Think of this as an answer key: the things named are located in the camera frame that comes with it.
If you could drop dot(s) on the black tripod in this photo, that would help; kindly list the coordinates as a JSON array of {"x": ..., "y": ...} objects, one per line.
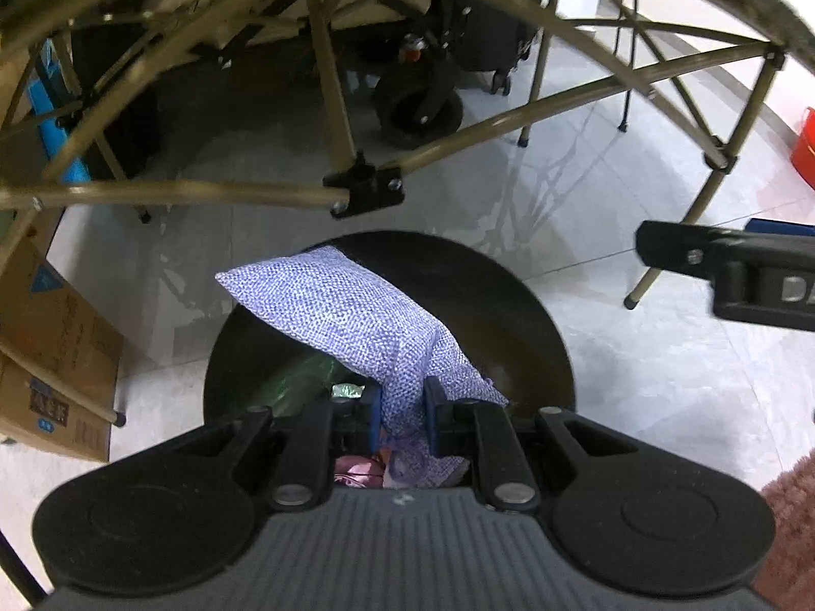
[{"x": 627, "y": 76}]

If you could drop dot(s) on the black rubber wheel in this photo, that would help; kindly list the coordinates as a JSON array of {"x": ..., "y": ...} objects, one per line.
[{"x": 414, "y": 114}]

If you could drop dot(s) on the clear plastic bag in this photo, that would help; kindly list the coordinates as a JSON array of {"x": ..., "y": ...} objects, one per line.
[{"x": 347, "y": 389}]

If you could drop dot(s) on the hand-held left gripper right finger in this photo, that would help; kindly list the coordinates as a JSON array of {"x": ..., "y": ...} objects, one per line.
[{"x": 434, "y": 417}]

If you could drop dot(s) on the red plastic bucket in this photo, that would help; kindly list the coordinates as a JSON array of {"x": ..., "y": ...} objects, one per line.
[{"x": 805, "y": 153}]

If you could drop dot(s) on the printed cardboard box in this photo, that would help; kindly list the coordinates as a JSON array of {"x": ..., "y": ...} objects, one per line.
[{"x": 57, "y": 356}]

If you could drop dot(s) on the black round waste bin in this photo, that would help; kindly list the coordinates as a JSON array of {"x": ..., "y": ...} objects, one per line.
[{"x": 496, "y": 305}]

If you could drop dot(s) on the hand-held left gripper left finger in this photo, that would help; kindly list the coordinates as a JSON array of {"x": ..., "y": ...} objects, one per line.
[{"x": 372, "y": 420}]

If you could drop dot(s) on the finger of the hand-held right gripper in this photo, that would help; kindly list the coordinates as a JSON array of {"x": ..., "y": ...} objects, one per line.
[
  {"x": 783, "y": 228},
  {"x": 668, "y": 245}
]

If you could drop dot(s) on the lavender woven pouch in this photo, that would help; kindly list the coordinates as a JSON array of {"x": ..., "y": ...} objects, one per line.
[{"x": 337, "y": 312}]

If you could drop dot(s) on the tan folding table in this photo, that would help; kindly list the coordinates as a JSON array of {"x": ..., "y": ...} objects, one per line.
[{"x": 159, "y": 194}]

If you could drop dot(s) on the pink satin cloth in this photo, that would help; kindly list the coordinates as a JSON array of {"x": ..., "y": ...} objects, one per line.
[{"x": 356, "y": 468}]

